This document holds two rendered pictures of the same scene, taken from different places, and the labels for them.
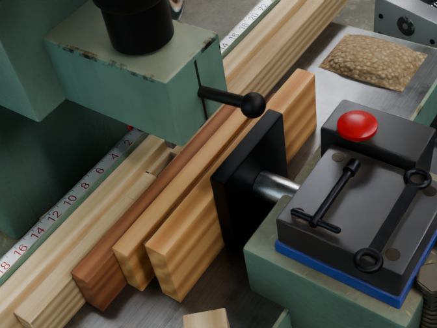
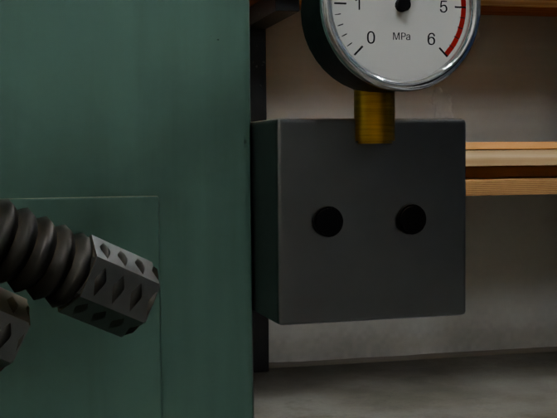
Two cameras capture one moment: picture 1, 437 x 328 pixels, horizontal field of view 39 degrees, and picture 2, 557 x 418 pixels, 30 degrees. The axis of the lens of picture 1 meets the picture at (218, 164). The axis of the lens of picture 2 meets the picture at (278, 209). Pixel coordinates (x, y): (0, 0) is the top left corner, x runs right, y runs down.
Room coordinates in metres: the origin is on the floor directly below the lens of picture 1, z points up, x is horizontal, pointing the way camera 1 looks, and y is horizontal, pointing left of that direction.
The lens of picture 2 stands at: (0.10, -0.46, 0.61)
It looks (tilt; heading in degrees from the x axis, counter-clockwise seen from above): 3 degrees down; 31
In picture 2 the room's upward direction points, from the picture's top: 1 degrees counter-clockwise
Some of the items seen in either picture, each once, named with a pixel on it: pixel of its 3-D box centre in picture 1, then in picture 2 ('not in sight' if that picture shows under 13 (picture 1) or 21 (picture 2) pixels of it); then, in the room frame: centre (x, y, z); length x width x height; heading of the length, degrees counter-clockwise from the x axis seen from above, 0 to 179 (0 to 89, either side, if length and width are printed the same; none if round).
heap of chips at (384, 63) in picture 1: (372, 54); not in sight; (0.54, -0.19, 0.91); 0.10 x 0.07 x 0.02; 47
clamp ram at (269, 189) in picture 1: (282, 192); not in sight; (0.34, -0.05, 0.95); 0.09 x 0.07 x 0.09; 137
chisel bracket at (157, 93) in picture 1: (138, 73); not in sight; (0.44, 0.05, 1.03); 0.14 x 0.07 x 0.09; 47
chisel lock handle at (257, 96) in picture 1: (228, 96); not in sight; (0.37, -0.02, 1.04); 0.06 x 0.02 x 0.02; 47
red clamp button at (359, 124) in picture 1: (357, 125); not in sight; (0.33, -0.11, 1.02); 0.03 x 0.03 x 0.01
